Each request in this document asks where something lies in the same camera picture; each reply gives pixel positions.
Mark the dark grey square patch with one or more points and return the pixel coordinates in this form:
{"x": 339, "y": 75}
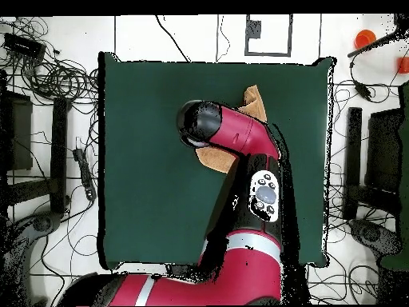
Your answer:
{"x": 253, "y": 29}

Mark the tan terry towel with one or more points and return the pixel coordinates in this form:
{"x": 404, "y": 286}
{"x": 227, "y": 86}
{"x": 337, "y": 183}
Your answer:
{"x": 255, "y": 105}

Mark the black box device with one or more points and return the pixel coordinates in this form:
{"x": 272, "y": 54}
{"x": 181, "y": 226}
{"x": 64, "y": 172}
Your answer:
{"x": 24, "y": 47}

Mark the black flat bar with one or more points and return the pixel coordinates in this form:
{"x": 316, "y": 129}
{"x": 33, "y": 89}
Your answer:
{"x": 353, "y": 160}
{"x": 59, "y": 153}

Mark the grey chair base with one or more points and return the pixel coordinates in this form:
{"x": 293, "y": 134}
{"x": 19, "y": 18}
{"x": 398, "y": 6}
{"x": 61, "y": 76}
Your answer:
{"x": 370, "y": 233}
{"x": 41, "y": 224}

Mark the orange plastic cup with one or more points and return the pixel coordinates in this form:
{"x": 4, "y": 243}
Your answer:
{"x": 404, "y": 65}
{"x": 365, "y": 39}

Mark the black thin rod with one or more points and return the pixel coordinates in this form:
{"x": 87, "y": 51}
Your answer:
{"x": 370, "y": 44}

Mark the black cross beam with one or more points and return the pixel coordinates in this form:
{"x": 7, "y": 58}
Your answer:
{"x": 32, "y": 190}

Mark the black power strip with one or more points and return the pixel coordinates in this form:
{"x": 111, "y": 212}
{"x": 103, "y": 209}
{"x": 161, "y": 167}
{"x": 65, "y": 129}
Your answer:
{"x": 85, "y": 174}

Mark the grey square frame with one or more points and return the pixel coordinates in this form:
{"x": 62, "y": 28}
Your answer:
{"x": 290, "y": 35}

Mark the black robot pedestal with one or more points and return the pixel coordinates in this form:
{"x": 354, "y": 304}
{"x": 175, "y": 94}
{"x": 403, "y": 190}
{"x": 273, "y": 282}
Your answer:
{"x": 182, "y": 270}

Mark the black flat panel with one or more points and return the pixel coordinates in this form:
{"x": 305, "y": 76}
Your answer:
{"x": 383, "y": 150}
{"x": 20, "y": 134}

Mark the dark green table cloth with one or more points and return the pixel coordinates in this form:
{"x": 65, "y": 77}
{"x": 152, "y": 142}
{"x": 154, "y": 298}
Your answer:
{"x": 134, "y": 96}

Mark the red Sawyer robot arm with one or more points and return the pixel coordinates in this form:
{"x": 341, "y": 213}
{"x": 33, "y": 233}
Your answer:
{"x": 243, "y": 131}

